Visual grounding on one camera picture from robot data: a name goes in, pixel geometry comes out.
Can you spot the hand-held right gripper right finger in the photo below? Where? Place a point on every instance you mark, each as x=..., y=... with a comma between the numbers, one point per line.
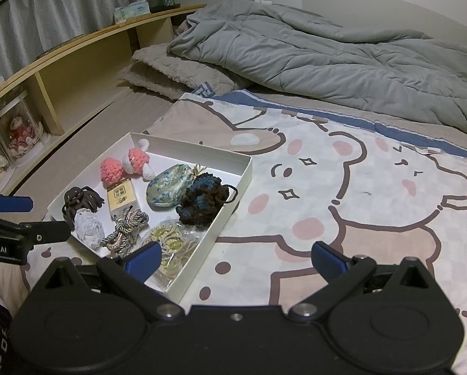
x=329, y=263

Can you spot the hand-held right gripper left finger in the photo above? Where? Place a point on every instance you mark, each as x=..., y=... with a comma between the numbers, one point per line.
x=143, y=263

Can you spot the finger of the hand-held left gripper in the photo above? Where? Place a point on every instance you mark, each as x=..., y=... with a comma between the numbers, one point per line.
x=12, y=204
x=42, y=231

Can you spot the white yarn scrunchie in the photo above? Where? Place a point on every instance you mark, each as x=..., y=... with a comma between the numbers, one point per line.
x=88, y=229

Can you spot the brown hair claw clip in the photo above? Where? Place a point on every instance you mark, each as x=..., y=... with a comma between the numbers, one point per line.
x=81, y=201

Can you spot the small yellow box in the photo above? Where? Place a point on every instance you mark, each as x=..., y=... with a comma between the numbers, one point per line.
x=121, y=199

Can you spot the blue green patterned pouch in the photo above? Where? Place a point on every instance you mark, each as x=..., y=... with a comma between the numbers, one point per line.
x=169, y=187

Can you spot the dark crocheted scrunchie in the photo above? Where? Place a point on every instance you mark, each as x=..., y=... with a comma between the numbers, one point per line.
x=202, y=199

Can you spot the pink crocheted ball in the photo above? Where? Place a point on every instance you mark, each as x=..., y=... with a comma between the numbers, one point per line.
x=111, y=170

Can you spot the pink white crocheted mushroom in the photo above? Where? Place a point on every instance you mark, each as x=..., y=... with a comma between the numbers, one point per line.
x=137, y=159

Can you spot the white cardboard box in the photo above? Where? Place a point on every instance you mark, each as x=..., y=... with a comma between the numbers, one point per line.
x=233, y=172

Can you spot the bear printed blanket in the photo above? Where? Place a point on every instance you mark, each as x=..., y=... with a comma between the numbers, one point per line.
x=354, y=203

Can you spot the clear case with doll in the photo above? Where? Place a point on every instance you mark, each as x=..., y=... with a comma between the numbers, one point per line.
x=16, y=129

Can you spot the wooden bedside shelf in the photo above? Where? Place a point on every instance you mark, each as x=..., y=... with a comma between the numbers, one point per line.
x=81, y=70

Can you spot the grey curtain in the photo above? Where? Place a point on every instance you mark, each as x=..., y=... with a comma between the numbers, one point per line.
x=42, y=19

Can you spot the beige pillow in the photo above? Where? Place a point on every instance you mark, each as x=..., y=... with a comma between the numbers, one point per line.
x=171, y=70

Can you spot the grey duvet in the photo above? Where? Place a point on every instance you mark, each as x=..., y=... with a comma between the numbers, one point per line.
x=315, y=58

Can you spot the tissue box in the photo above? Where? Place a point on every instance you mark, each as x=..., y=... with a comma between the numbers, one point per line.
x=131, y=9

